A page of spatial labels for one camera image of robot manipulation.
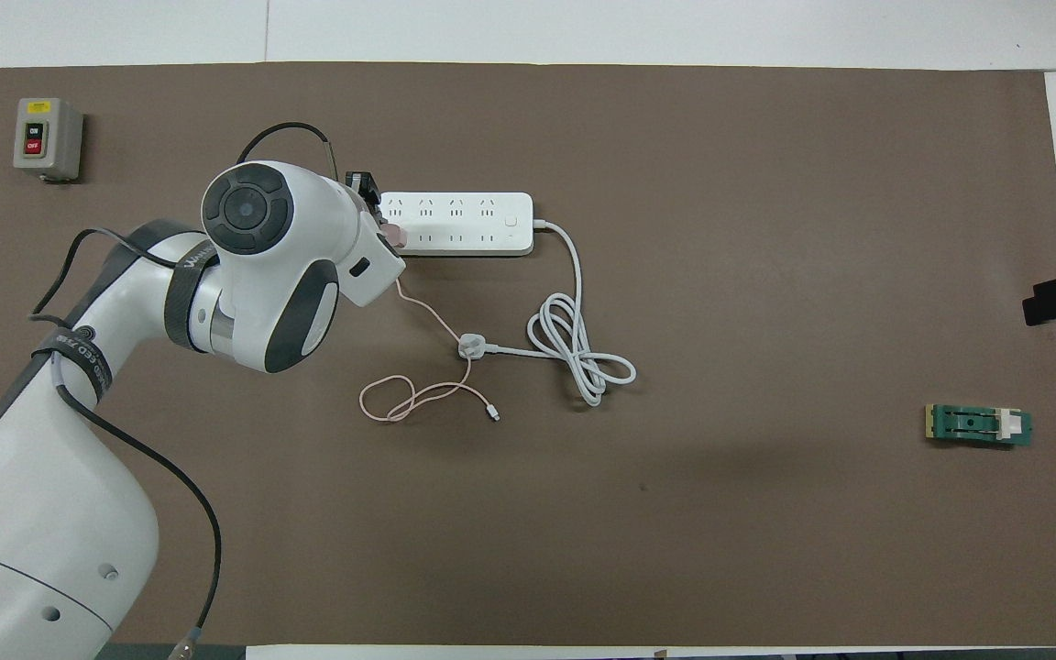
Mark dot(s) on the pink usb charger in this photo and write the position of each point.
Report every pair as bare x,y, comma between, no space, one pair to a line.
395,238

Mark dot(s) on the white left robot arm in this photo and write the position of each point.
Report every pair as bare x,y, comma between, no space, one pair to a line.
51,513

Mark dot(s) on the white power strip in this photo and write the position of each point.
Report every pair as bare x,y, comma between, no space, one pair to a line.
464,224

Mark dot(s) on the brown table mat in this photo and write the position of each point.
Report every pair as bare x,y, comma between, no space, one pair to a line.
675,532

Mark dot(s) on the green knife switch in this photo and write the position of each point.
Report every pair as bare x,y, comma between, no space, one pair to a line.
977,425

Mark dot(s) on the grey on-off switch box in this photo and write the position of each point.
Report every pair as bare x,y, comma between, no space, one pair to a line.
47,137

